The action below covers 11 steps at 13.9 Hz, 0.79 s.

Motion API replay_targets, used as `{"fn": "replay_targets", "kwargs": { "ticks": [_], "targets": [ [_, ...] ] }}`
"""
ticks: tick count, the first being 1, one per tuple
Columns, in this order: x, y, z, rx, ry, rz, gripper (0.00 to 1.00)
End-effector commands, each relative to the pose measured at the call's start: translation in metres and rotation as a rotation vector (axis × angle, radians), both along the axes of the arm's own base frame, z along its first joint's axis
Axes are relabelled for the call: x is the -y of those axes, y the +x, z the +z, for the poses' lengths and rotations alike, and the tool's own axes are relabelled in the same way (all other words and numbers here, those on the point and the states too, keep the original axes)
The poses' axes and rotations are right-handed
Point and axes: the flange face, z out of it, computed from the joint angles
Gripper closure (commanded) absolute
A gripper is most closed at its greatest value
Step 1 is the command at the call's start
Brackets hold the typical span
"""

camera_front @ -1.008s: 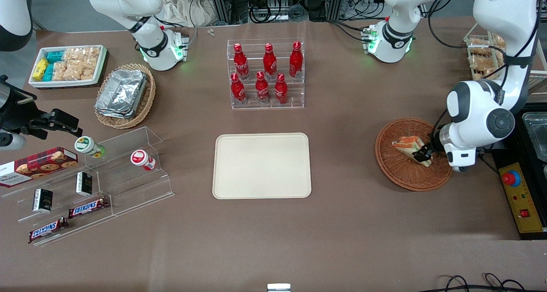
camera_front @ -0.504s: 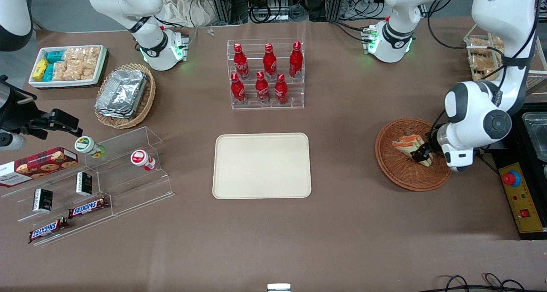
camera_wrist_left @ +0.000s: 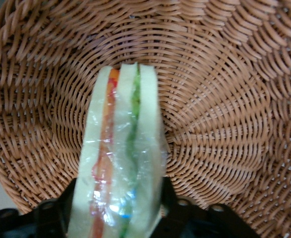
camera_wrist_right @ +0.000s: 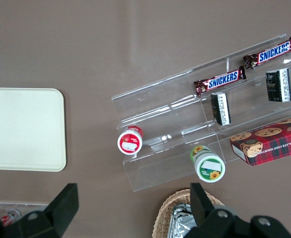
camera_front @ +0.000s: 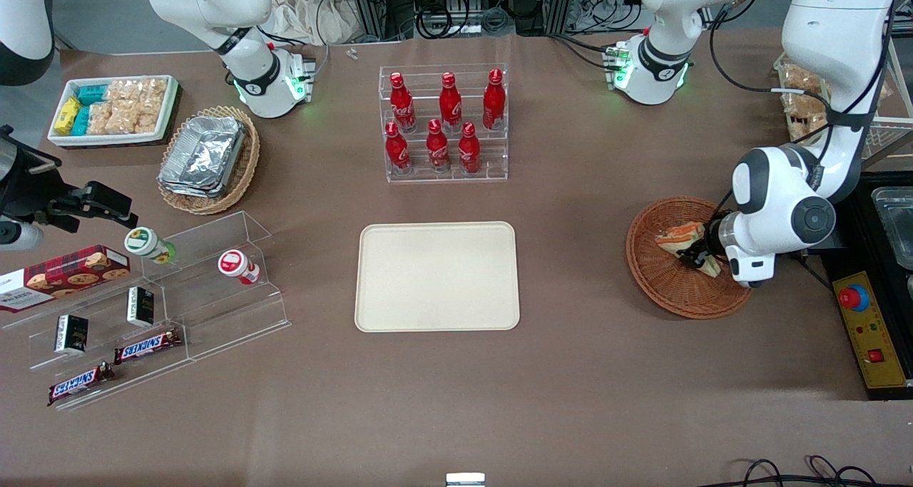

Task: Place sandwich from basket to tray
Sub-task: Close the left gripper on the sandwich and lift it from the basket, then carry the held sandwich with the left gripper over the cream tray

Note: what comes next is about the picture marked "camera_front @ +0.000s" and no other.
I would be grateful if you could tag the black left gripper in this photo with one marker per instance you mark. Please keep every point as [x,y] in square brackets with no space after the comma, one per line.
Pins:
[700,250]

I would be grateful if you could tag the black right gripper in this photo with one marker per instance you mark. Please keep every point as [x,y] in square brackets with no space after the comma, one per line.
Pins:
[30,190]

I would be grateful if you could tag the triangle sandwich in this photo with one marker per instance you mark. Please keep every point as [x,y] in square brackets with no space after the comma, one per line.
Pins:
[677,239]

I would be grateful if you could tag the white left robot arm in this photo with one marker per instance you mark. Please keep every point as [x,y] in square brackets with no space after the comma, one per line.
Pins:
[834,31]

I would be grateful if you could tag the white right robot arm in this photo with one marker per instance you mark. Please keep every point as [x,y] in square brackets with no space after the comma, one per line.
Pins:
[250,59]

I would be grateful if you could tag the brown round wicker basket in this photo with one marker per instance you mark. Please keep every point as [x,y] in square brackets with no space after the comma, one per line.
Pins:
[677,294]

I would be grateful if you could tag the white rectangular snack tray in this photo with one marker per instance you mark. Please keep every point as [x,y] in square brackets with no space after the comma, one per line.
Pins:
[114,140]

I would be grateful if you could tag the light oval wicker basket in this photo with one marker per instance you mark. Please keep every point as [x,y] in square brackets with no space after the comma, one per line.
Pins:
[246,166]

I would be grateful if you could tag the beige plastic serving tray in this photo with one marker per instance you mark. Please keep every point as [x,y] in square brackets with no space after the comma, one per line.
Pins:
[436,277]

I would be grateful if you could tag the green lid small bottle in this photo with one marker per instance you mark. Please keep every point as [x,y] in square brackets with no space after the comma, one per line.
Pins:
[143,242]

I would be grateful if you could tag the red cookie box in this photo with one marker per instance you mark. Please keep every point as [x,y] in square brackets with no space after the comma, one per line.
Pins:
[64,277]

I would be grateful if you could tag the teal snack packet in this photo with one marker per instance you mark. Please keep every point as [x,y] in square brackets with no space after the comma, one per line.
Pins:
[81,120]
[91,93]

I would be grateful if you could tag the clear rice cracker pack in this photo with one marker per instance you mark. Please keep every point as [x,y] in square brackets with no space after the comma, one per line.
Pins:
[123,118]
[100,118]
[148,118]
[153,90]
[123,90]

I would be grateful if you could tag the yellow snack packet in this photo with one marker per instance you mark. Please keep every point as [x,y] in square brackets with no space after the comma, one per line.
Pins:
[68,115]

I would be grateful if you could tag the small black box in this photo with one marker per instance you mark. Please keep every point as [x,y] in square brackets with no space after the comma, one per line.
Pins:
[71,333]
[140,306]

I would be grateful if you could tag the stack of foil trays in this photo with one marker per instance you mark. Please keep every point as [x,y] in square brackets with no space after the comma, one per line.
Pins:
[203,155]

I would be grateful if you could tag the Snickers chocolate bar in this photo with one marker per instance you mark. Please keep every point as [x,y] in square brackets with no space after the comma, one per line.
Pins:
[78,383]
[146,346]

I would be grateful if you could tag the red lid small bottle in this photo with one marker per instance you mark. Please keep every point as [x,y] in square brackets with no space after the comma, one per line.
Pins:
[234,264]

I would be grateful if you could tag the clear acrylic step shelf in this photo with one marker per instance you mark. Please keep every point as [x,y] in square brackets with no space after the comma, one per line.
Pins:
[214,309]

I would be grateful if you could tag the brown snack pack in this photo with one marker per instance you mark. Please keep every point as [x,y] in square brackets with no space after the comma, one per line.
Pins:
[804,80]
[806,120]

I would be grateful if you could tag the yellow emergency stop box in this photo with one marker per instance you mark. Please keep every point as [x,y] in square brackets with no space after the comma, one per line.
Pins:
[874,330]

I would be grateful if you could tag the clear plastic container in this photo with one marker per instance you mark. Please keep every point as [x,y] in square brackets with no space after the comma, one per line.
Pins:
[897,219]

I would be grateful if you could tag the clear acrylic bottle rack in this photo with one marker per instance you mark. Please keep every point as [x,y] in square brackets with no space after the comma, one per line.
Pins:
[492,166]

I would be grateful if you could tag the red cola bottle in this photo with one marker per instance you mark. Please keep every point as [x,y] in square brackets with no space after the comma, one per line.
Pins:
[468,150]
[437,147]
[396,150]
[450,103]
[402,105]
[493,100]

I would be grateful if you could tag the beige crumpled cloth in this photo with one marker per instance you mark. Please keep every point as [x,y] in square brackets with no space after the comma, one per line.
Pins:
[314,13]

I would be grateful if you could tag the aluminium profile frame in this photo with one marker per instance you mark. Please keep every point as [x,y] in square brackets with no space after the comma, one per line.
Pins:
[560,2]
[371,6]

